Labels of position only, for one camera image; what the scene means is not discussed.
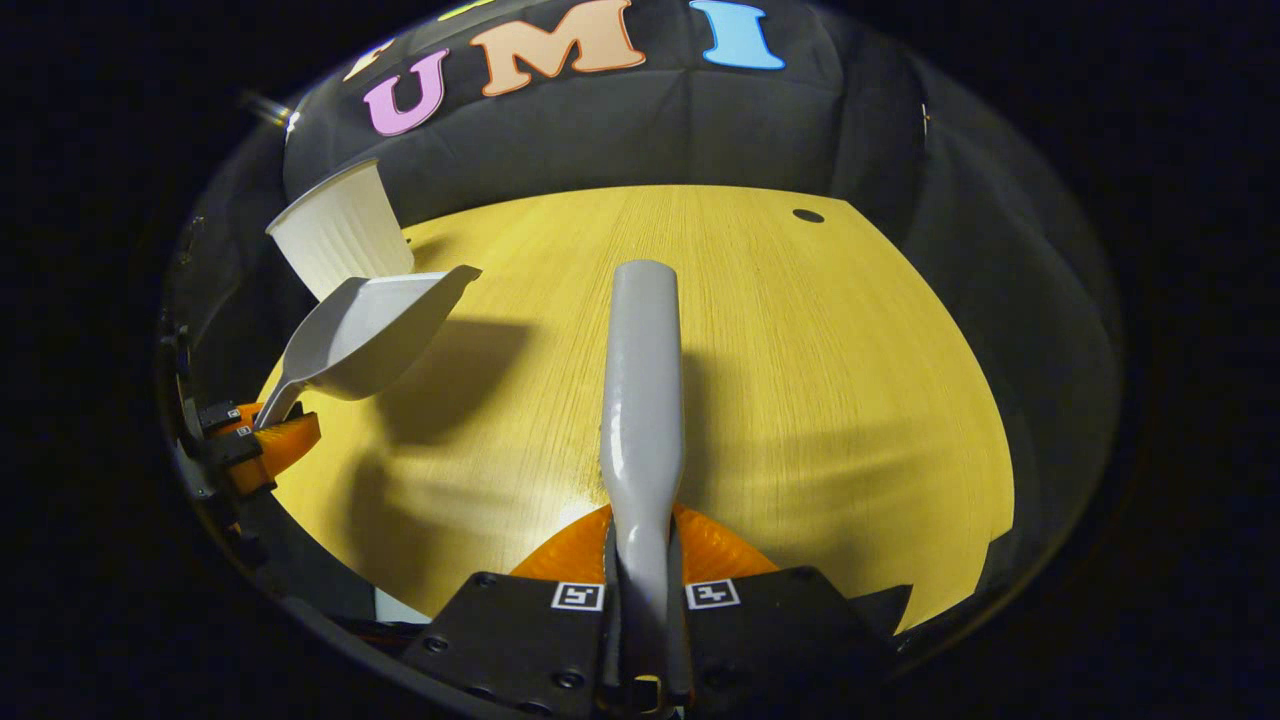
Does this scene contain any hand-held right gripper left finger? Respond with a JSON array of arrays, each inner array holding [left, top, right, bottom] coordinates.
[[400, 503, 613, 716]]

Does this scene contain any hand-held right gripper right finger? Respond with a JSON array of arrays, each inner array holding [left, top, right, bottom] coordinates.
[[672, 503, 913, 701]]

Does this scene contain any grey plastic dustpan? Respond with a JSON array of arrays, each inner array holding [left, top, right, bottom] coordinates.
[[254, 264, 483, 431]]

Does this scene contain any small grey broom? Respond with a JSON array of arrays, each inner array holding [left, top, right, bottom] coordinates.
[[598, 260, 689, 706]]

